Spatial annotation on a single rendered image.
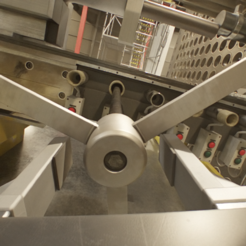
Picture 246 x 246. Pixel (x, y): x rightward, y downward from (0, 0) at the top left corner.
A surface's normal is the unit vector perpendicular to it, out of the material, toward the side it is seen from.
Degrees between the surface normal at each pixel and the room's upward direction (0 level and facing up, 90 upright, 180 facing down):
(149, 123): 90
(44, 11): 90
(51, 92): 90
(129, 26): 90
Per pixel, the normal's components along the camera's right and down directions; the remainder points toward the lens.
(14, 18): 0.04, 0.27
